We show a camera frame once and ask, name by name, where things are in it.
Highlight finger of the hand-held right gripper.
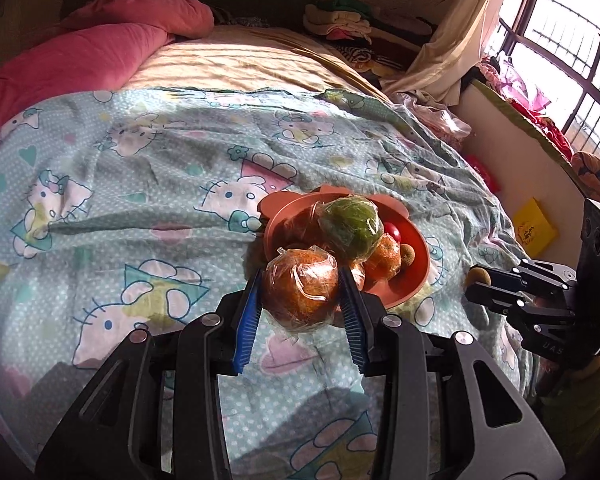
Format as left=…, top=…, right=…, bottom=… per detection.
left=472, top=259, right=577, bottom=292
left=465, top=284, right=577, bottom=322

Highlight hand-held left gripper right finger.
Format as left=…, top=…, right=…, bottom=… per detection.
left=337, top=266, right=567, bottom=480

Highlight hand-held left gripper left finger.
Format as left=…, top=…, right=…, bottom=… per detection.
left=35, top=267, right=266, bottom=480

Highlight terracotta plastic plate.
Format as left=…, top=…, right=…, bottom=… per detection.
left=257, top=185, right=431, bottom=311

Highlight large green citrus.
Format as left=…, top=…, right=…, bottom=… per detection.
left=317, top=196, right=385, bottom=261

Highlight person's right forearm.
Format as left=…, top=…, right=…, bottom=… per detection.
left=537, top=350, right=600, bottom=466

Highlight yellow box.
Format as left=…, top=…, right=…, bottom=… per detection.
left=512, top=197, right=559, bottom=256

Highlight red plastic bag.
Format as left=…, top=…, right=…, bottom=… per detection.
left=465, top=155, right=501, bottom=194

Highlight orange black patterned cushion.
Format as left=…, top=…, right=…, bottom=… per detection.
left=570, top=150, right=600, bottom=197

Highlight green trimmed mat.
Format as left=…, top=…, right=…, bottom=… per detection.
left=467, top=80, right=588, bottom=181

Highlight pink crumpled clothes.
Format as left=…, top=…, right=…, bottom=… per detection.
left=472, top=55, right=572, bottom=151

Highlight pink patterned cloth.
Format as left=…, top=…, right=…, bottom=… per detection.
left=395, top=92, right=476, bottom=151

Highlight cartoon cat printed blanket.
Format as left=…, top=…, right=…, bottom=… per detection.
left=0, top=85, right=536, bottom=480

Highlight cream curtain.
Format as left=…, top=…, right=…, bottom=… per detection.
left=385, top=0, right=506, bottom=106

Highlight black white striped garment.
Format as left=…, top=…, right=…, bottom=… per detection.
left=337, top=42, right=416, bottom=79

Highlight barred window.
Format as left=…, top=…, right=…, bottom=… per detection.
left=485, top=0, right=600, bottom=161

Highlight beige striped bed sheet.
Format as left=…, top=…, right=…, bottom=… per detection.
left=125, top=25, right=381, bottom=103

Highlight pile of folded clothes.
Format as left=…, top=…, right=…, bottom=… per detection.
left=302, top=0, right=438, bottom=44

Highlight dark striped cloth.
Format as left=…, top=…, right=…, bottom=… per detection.
left=210, top=5, right=272, bottom=29

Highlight pink pillows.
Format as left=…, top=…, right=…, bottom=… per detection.
left=0, top=0, right=216, bottom=146

